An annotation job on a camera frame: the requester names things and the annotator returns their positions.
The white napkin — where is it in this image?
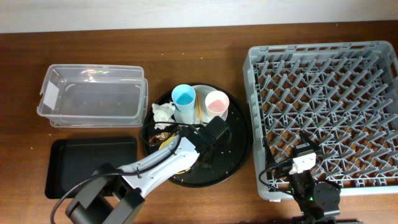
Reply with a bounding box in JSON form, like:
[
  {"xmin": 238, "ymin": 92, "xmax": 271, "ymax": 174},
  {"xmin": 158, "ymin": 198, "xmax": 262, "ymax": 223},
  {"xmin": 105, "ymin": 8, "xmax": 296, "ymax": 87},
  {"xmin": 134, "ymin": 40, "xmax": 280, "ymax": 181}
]
[{"xmin": 152, "ymin": 102, "xmax": 175, "ymax": 130}]

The wooden chopstick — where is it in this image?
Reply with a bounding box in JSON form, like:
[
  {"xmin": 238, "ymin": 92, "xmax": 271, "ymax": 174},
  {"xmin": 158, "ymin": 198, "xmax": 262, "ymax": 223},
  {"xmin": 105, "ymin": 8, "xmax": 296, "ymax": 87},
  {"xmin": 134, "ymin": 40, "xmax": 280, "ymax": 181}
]
[
  {"xmin": 196, "ymin": 93, "xmax": 203, "ymax": 123},
  {"xmin": 195, "ymin": 90, "xmax": 201, "ymax": 122}
]

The grey dishwasher rack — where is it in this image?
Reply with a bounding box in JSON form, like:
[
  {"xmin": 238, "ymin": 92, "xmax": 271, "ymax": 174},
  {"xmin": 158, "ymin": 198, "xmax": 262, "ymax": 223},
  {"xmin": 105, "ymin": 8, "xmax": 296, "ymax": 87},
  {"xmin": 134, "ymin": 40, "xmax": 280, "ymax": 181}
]
[{"xmin": 243, "ymin": 40, "xmax": 397, "ymax": 202}]

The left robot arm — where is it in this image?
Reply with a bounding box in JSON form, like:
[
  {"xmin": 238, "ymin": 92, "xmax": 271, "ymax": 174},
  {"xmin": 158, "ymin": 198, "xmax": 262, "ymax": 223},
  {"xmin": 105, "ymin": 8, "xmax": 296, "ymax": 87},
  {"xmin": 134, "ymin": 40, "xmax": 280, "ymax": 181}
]
[{"xmin": 65, "ymin": 124, "xmax": 230, "ymax": 223}]

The yellow plastic bowl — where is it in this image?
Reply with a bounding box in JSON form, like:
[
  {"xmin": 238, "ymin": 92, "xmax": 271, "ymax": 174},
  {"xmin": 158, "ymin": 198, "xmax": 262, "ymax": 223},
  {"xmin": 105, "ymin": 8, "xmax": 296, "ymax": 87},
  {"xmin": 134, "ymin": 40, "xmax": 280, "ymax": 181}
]
[{"xmin": 159, "ymin": 136, "xmax": 175, "ymax": 150}]

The blue plastic cup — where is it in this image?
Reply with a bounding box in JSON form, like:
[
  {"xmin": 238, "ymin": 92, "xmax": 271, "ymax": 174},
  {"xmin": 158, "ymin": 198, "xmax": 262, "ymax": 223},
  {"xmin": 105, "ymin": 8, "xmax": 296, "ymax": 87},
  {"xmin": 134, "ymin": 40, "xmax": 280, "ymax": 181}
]
[{"xmin": 172, "ymin": 84, "xmax": 196, "ymax": 112}]

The round black tray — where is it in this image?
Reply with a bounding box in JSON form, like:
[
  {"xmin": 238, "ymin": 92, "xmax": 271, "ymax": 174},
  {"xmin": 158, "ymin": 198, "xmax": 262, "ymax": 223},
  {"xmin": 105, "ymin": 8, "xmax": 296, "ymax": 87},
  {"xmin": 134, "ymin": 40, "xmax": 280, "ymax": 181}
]
[{"xmin": 141, "ymin": 83, "xmax": 252, "ymax": 189}]

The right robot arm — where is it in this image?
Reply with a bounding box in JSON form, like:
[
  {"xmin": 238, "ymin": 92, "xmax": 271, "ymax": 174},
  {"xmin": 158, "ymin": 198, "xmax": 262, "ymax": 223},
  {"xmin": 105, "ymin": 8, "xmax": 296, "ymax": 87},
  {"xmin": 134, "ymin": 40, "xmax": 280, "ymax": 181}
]
[{"xmin": 258, "ymin": 131, "xmax": 341, "ymax": 223}]

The pink plastic cup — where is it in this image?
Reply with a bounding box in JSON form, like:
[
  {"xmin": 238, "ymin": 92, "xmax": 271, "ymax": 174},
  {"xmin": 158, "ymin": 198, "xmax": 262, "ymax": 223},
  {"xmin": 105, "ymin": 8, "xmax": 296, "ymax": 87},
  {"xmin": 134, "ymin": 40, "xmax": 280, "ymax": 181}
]
[{"xmin": 205, "ymin": 91, "xmax": 229, "ymax": 118}]

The black rectangular tray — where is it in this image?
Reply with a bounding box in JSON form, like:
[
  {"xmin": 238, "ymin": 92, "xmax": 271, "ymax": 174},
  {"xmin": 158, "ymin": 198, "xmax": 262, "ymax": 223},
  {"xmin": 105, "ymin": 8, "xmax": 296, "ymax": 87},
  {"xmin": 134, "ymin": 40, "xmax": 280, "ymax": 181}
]
[{"xmin": 45, "ymin": 136, "xmax": 137, "ymax": 199}]

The grey round plate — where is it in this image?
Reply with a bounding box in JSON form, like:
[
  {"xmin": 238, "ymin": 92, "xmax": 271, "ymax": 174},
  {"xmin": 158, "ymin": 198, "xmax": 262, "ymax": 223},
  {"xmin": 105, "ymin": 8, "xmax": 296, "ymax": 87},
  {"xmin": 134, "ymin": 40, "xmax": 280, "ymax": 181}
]
[{"xmin": 174, "ymin": 85, "xmax": 228, "ymax": 124}]

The gold brown snack wrapper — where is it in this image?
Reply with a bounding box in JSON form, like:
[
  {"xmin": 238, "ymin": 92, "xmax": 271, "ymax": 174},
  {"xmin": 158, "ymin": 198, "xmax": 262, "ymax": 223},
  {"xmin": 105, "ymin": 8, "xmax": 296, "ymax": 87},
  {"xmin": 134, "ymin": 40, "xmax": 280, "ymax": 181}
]
[{"xmin": 149, "ymin": 132, "xmax": 171, "ymax": 146}]

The clear plastic bin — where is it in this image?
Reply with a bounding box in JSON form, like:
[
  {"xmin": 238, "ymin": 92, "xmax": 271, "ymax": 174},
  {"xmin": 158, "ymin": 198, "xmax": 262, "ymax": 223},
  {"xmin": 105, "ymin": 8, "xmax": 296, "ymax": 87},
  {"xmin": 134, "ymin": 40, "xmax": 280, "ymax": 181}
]
[{"xmin": 37, "ymin": 64, "xmax": 149, "ymax": 128}]

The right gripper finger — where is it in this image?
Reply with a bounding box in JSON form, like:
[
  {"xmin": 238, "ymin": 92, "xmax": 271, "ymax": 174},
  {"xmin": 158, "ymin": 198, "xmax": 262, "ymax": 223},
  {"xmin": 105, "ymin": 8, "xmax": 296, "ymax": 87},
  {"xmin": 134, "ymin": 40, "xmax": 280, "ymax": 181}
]
[
  {"xmin": 263, "ymin": 138, "xmax": 275, "ymax": 165},
  {"xmin": 299, "ymin": 131, "xmax": 321, "ymax": 153}
]

